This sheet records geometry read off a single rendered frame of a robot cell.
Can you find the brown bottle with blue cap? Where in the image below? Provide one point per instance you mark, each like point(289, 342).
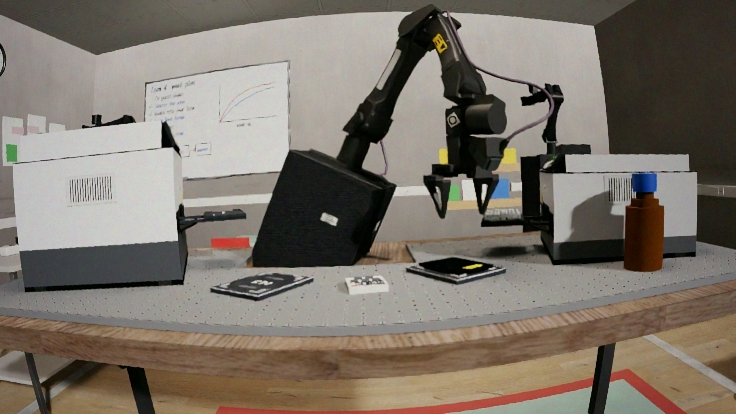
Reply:
point(644, 226)

